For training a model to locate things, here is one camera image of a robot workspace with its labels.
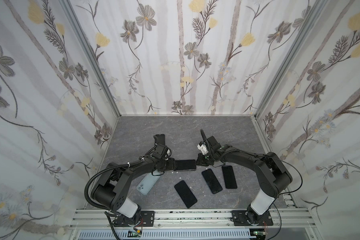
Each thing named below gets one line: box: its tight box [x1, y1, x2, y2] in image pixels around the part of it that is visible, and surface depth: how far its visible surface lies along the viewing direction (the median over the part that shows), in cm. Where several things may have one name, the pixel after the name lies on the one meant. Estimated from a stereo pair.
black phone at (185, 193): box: [174, 180, 198, 208], surface depth 84 cm
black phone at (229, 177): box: [221, 165, 238, 189], surface depth 88 cm
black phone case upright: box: [155, 134, 166, 146], surface depth 109 cm
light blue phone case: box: [136, 172, 161, 195], surface depth 88 cm
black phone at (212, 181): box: [201, 168, 223, 194], surface depth 88 cm
